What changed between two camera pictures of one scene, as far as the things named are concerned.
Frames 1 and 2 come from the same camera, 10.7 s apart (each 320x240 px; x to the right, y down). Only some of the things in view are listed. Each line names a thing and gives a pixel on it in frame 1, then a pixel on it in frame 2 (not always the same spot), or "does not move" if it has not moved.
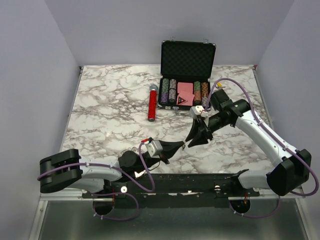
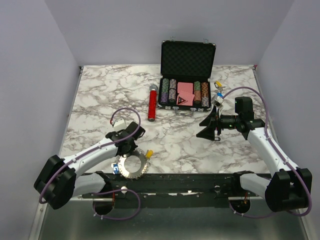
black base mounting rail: [210, 191] does not move
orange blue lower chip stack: [172, 95] does not move
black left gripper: [172, 147] -> [133, 146]
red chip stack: [197, 94] does not move
